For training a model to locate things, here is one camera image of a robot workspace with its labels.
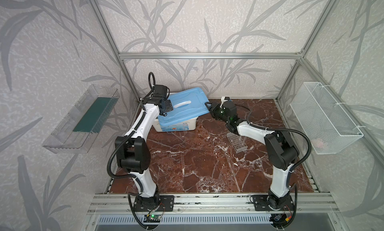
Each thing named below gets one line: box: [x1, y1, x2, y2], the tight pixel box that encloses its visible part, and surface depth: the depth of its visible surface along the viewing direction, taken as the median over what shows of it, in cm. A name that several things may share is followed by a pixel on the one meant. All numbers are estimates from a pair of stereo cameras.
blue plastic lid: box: [158, 87, 211, 126], surface depth 91 cm
